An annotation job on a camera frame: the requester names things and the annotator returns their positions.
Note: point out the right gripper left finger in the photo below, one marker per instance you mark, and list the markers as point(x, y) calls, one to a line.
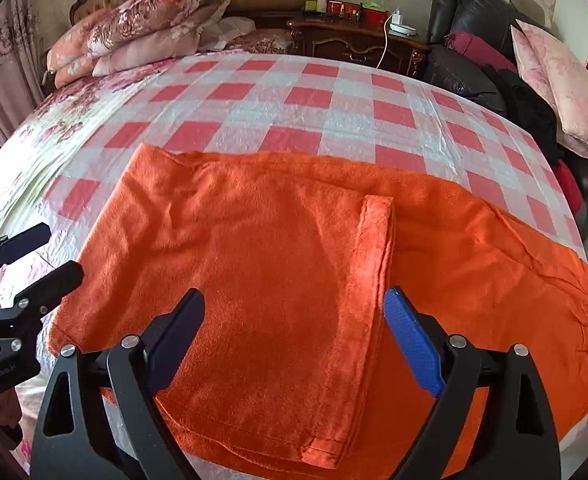
point(98, 418)

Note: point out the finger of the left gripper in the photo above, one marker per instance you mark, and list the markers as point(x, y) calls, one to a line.
point(47, 293)
point(21, 244)

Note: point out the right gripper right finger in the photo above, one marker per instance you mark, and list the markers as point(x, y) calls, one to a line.
point(517, 438)

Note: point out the orange pants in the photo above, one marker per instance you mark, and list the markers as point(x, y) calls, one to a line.
point(294, 373)

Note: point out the black clothing pile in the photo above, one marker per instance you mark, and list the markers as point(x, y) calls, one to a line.
point(528, 110)

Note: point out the left hand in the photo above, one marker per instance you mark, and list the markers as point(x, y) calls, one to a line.
point(11, 433)

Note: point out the pink curtain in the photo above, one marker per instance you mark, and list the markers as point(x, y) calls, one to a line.
point(20, 71)

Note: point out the salmon floral pillow lower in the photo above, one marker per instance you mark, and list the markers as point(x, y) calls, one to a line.
point(81, 67)

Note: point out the salmon floral pillow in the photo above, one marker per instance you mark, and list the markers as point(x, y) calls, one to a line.
point(81, 67)
point(72, 44)

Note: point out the salmon floral pillow upper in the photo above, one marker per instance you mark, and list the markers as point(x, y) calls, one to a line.
point(72, 44)

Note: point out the red folded garment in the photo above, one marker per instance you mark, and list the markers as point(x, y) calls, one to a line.
point(569, 187)

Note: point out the pink pillow under quilt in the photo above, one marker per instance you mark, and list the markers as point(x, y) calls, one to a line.
point(175, 42)

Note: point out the pink floral cushion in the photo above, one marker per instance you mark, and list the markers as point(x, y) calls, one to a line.
point(554, 72)

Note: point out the red white checkered cloth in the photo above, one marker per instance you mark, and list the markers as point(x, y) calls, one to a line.
point(364, 114)

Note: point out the dark wooden nightstand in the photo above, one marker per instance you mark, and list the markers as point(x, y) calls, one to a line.
point(350, 42)

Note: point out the maroon cushion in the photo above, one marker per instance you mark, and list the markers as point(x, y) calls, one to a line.
point(478, 51)

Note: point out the red tin box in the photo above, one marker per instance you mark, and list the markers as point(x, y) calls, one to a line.
point(373, 19)

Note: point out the black leather armchair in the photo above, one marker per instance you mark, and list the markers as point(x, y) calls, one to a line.
point(490, 20)

